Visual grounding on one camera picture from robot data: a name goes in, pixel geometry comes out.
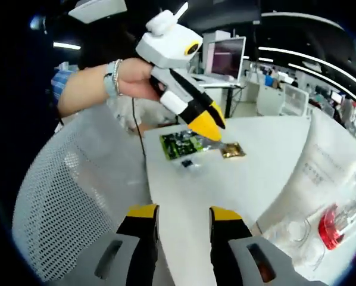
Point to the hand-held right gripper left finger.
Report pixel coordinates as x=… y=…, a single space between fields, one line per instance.
x=142 y=226

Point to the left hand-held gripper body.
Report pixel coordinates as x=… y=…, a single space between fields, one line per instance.
x=166 y=44

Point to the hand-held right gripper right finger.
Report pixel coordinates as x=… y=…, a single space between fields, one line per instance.
x=225 y=229

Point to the green skincare sachet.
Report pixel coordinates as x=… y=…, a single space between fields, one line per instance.
x=178 y=146

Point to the gold foil skincare sachet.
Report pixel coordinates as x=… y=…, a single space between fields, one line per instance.
x=233 y=150

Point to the white skincare bottle red cap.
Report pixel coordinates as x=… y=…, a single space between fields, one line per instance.
x=329 y=229

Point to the white skincare tube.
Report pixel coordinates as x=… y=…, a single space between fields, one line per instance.
x=315 y=167

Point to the person's left hand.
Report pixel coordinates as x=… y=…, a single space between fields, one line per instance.
x=136 y=80

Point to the white desk with black legs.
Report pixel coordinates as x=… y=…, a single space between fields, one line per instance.
x=225 y=86

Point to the small clear plastic packet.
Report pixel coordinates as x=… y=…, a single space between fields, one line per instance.
x=188 y=164

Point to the computer monitor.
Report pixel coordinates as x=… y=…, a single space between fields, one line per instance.
x=225 y=56

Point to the light blue watch band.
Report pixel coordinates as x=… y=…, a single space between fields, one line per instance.
x=109 y=86

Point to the grey mesh office chair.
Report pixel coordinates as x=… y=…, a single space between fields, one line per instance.
x=62 y=193

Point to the white open shelf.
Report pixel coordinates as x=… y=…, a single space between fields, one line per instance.
x=294 y=99

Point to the person's blue striped sleeve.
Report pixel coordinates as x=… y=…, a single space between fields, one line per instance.
x=62 y=83

